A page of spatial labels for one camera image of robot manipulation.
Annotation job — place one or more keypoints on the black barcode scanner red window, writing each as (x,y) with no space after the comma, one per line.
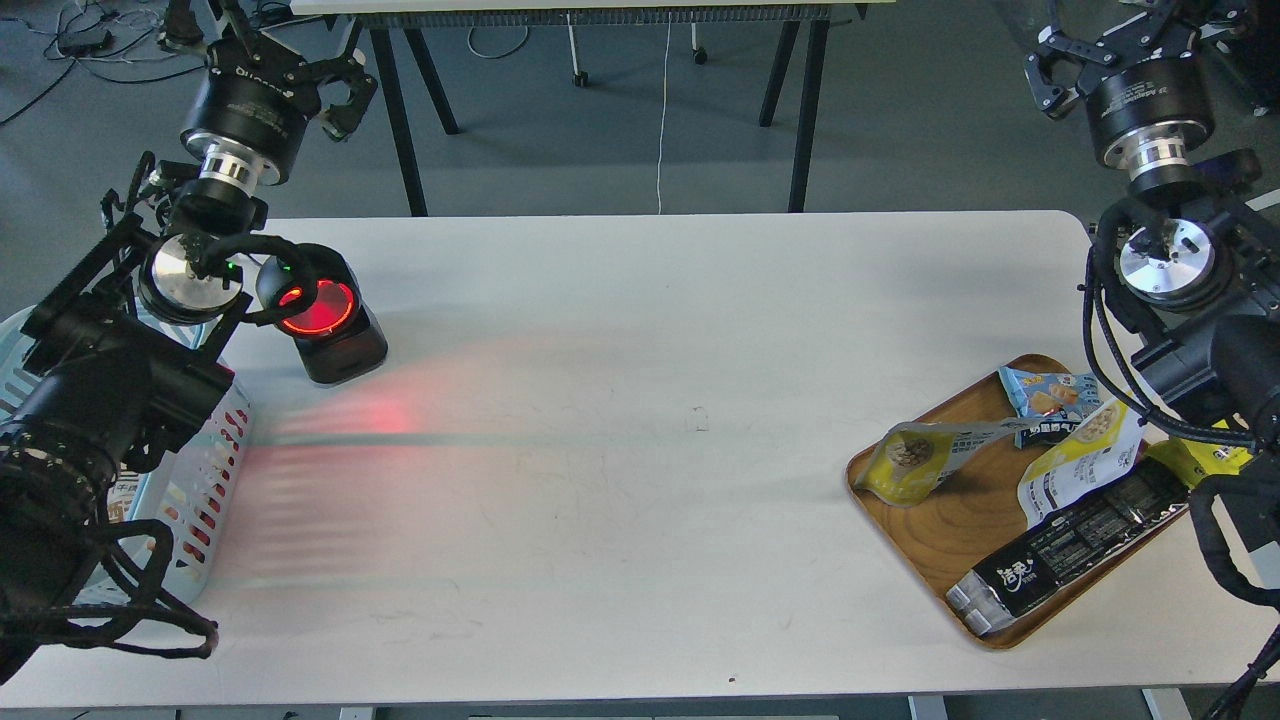
(337,337)

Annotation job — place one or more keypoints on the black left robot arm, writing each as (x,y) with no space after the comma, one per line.
(127,348)

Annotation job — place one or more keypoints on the yellow white snack pouch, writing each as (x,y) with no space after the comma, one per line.
(916,457)

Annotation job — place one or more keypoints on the light blue plastic basket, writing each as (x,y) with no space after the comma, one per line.
(190,491)

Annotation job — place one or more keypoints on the white snack pack in basket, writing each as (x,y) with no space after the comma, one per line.
(126,499)

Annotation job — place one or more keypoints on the blue snack packet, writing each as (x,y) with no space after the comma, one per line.
(1060,402)

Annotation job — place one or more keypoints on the black long snack package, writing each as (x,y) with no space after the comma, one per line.
(1043,562)

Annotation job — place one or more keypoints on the yellow white snack bag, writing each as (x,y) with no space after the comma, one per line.
(1102,449)

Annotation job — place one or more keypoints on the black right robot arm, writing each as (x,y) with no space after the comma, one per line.
(1182,273)

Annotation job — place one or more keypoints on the black leg background table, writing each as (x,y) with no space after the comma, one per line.
(379,18)

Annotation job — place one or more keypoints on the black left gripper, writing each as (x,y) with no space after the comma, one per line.
(245,97)

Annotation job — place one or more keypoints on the wooden tray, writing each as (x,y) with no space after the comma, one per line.
(973,513)

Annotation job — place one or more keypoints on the yellow cartoon snack packet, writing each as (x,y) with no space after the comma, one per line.
(1192,461)

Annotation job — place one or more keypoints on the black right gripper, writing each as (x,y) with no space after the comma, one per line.
(1140,86)

